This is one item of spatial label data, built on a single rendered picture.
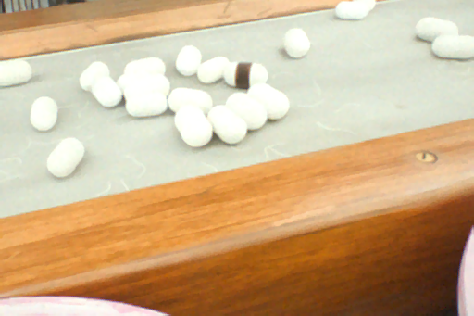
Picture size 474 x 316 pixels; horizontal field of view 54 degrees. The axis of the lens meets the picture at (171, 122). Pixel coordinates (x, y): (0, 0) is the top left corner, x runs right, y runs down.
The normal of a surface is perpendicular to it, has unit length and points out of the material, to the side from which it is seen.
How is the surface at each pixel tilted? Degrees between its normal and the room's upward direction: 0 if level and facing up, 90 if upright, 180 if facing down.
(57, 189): 0
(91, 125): 0
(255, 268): 90
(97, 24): 45
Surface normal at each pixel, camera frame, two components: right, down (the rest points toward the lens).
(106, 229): -0.08, -0.88
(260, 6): 0.11, -0.30
